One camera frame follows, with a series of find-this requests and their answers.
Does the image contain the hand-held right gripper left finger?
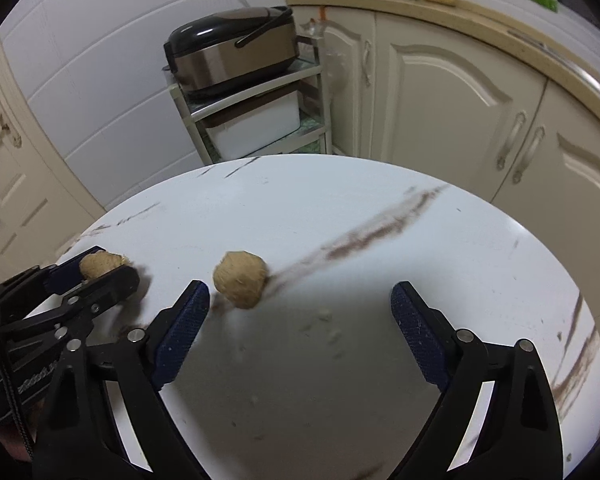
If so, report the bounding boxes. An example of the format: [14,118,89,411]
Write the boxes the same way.
[32,280,212,480]

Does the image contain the cream kitchen base cabinet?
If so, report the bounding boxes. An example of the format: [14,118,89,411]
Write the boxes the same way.
[287,2,600,341]

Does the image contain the cream panelled door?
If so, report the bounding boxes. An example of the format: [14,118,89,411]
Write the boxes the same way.
[0,35,106,261]

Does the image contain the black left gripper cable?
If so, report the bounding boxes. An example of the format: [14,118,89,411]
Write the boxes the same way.
[0,325,35,461]

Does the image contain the brown biscuit lump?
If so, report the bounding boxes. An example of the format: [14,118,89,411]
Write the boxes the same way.
[79,251,132,280]
[212,251,269,310]

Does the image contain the beige kitchen countertop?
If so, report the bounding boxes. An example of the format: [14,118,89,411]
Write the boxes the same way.
[284,0,600,126]

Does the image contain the steel sink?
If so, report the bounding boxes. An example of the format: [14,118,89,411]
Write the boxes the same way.
[507,29,600,81]

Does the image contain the black silver rice cooker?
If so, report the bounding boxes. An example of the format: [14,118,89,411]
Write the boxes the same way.
[162,6,298,100]

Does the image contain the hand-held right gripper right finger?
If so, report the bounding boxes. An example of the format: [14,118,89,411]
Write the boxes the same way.
[390,281,566,480]

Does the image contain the grey kitchen trolley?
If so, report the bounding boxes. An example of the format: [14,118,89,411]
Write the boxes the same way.
[162,35,331,166]

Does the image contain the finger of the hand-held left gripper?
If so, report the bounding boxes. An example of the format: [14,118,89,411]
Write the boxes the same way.
[0,265,142,347]
[0,246,106,312]

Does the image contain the white plastic storage box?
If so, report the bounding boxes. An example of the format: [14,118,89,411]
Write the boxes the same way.
[202,90,301,158]

